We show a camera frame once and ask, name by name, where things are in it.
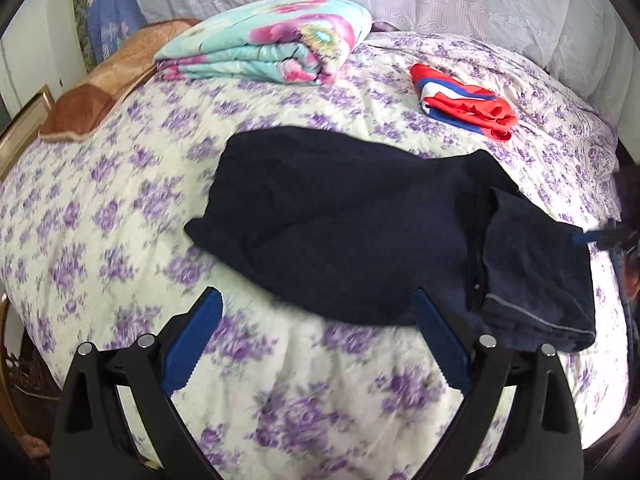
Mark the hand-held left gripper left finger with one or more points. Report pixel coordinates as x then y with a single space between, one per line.
192 340

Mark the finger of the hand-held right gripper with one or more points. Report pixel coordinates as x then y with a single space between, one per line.
580 238

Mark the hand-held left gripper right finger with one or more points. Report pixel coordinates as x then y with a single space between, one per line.
442 340

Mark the navy blue pants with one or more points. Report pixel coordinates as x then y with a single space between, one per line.
325 220

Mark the purple floral bedsheet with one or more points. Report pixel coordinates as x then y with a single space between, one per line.
125 185

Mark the red white blue shorts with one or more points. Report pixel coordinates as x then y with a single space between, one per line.
465 100

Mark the brown satin pillow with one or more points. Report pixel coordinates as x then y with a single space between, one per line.
110 80

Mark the folded floral quilt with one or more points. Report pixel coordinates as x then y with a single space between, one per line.
270 40

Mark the blue patterned cloth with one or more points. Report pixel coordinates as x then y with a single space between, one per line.
112 5

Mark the green patterned cloth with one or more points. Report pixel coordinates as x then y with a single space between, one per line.
81 10

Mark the wooden bed frame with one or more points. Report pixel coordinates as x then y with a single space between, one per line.
12 385

